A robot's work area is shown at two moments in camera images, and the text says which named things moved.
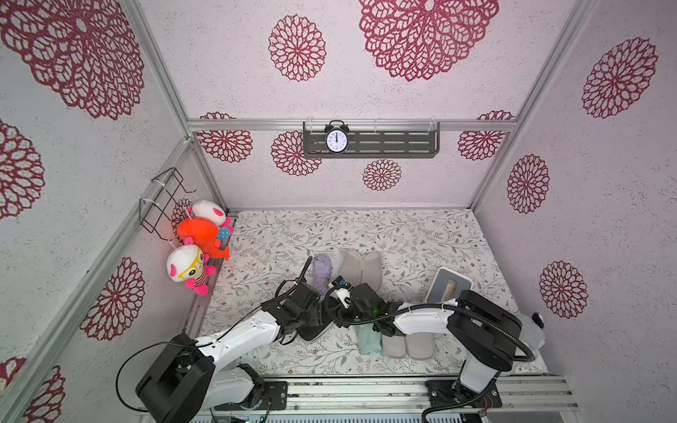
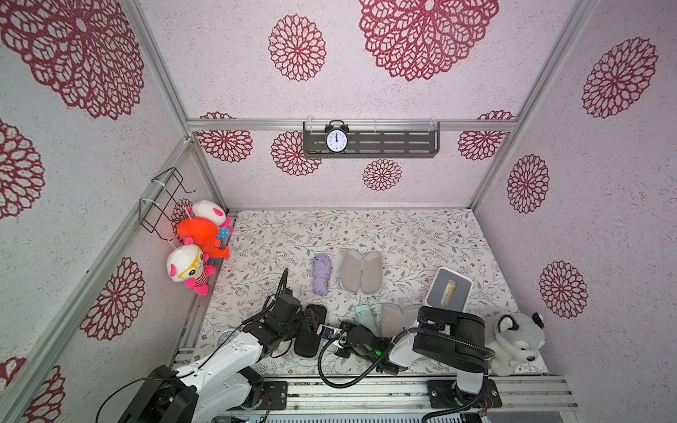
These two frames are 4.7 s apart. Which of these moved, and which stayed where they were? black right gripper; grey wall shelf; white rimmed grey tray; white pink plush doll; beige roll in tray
Moved: black right gripper
Stayed: white pink plush doll; beige roll in tray; grey wall shelf; white rimmed grey tray
